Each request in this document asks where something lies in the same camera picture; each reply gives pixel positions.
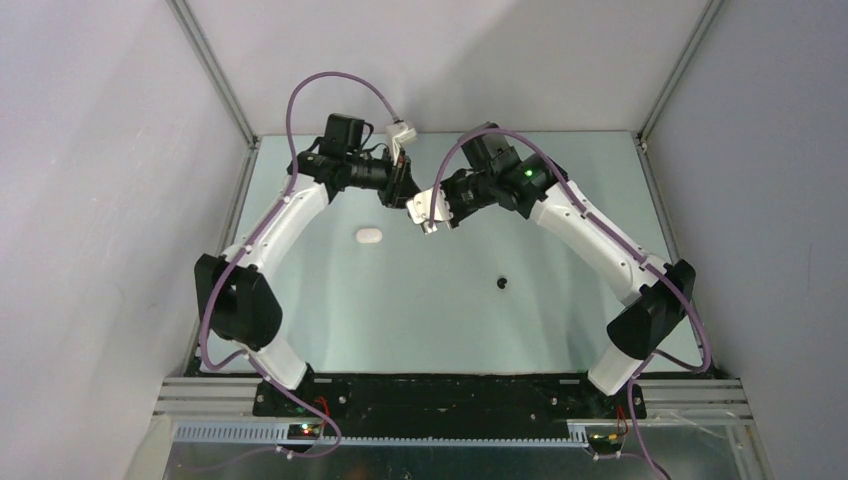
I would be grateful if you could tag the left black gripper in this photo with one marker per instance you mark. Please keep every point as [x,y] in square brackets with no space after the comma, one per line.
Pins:
[399,185]

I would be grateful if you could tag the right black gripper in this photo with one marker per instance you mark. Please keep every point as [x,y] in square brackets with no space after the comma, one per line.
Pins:
[446,186]

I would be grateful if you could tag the white earbud charging case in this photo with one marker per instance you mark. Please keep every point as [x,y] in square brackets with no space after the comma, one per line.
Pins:
[369,236]

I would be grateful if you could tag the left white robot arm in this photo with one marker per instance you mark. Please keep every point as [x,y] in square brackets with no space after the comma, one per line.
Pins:
[235,299]

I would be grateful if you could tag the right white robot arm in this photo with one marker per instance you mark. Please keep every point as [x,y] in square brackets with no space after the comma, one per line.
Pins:
[490,165]

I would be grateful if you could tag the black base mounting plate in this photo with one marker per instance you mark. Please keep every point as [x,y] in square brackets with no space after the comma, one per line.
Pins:
[505,406]

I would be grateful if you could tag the left controller board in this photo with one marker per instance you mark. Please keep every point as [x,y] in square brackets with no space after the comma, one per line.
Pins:
[304,432]

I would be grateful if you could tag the controller board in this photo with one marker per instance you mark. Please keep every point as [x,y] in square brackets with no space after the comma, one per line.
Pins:
[304,432]
[606,439]

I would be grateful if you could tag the right controller board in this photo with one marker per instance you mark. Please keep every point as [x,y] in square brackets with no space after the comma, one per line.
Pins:
[606,439]

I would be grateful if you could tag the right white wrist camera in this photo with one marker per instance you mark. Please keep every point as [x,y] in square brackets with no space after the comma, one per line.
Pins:
[428,209]

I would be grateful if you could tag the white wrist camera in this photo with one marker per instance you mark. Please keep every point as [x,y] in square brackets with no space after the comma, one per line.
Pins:
[398,135]
[428,209]

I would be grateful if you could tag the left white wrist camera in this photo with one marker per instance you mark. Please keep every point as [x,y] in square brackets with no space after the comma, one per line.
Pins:
[398,135]

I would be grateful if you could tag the grey slotted cable duct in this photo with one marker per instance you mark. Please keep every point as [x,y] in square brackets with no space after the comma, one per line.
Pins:
[275,433]

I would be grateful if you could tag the aluminium frame rail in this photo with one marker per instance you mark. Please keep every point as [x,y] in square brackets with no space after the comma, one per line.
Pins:
[668,402]

